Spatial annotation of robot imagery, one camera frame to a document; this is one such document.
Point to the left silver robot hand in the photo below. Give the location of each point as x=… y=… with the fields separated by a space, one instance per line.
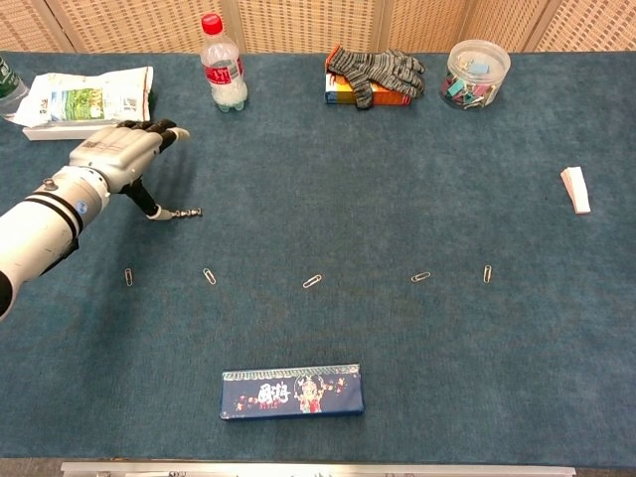
x=114 y=149

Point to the magnetic bead rod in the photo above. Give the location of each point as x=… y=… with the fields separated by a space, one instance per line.
x=189 y=214

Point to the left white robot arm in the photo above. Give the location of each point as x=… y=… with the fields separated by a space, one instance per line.
x=40 y=233

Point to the clear jar of binder clips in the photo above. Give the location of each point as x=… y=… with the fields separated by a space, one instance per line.
x=474 y=74

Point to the white flat box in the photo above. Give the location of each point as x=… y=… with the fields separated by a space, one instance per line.
x=59 y=132

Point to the white crumpled snack bag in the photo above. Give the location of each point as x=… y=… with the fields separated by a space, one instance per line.
x=89 y=97

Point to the green packet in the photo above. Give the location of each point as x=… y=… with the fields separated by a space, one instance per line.
x=152 y=104

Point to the clear bottle green label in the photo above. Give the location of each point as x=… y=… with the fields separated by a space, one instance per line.
x=10 y=89

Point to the clear bottle red cap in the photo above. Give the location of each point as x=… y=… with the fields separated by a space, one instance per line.
x=223 y=74

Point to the woven folding screen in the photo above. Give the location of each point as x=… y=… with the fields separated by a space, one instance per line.
x=308 y=25

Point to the orange blue white box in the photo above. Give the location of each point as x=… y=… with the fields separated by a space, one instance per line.
x=343 y=94

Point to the grey striped knit glove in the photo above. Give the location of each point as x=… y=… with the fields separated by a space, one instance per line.
x=377 y=74

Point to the blue printed long box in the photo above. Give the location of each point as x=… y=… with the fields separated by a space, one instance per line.
x=293 y=395

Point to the aluminium table rail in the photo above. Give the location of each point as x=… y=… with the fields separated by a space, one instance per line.
x=318 y=469

